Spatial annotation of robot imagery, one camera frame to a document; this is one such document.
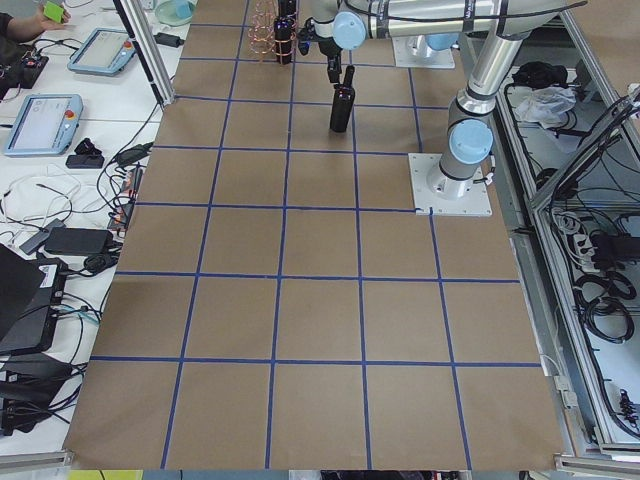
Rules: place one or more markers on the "black small power adapter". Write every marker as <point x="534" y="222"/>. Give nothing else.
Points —
<point x="169" y="40"/>

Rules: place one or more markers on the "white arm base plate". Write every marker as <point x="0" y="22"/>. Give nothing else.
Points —
<point x="436" y="194"/>
<point x="404" y="57"/>

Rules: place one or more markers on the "dark glass wine bottle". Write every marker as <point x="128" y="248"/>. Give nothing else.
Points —
<point x="343" y="100"/>

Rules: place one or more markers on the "blue teach pendant near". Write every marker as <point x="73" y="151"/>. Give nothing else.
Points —
<point x="45" y="125"/>

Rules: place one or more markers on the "green block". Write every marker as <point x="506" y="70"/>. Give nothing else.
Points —
<point x="54" y="12"/>

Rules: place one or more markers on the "blue teach pendant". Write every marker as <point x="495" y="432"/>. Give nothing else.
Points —
<point x="105" y="53"/>
<point x="45" y="125"/>

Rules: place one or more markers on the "copper wire wine basket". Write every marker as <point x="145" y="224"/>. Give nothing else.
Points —
<point x="261" y="29"/>

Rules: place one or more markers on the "black laptop computer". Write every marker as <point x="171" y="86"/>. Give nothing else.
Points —
<point x="30" y="291"/>

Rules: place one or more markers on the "person hand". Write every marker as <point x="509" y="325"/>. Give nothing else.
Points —
<point x="44" y="23"/>

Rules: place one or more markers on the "blue teach pendant far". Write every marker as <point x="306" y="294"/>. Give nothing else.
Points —
<point x="105" y="53"/>

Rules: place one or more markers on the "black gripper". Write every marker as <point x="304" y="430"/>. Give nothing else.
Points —
<point x="328" y="49"/>

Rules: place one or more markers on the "crumpled white cloth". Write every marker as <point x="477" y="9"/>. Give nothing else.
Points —
<point x="549" y="106"/>

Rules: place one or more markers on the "dark wine bottle in basket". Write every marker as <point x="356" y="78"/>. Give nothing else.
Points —
<point x="283" y="27"/>

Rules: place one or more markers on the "aluminium frame post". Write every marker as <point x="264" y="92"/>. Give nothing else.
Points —
<point x="135" y="22"/>

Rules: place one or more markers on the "black power adapter brick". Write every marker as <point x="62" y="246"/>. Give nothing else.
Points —
<point x="77" y="241"/>

